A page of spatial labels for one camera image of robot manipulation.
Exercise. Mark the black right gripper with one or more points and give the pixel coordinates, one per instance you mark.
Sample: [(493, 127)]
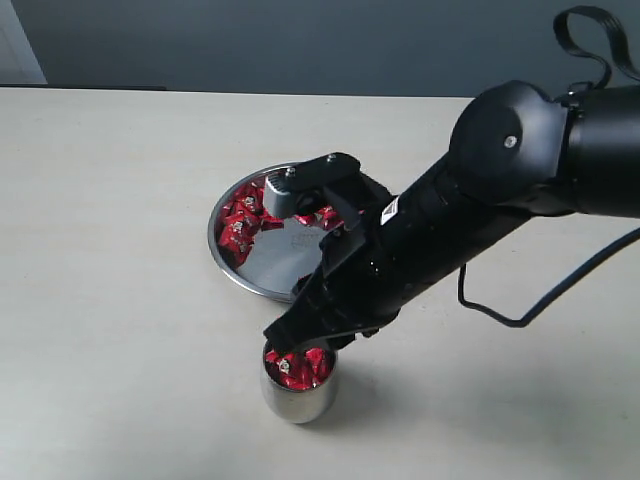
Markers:
[(368, 274)]

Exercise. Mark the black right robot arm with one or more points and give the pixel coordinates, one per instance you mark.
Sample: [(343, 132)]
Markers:
[(514, 154)]

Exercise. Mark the stainless steel cup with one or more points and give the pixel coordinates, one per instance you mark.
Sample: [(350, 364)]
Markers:
[(298, 406)]

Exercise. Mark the round stainless steel plate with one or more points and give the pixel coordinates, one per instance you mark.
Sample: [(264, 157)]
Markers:
[(257, 251)]

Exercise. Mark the red candy left edge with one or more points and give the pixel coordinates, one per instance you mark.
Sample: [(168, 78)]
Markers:
[(236, 241)]

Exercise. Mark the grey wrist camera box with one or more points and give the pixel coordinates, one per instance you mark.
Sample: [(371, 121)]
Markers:
[(300, 189)]

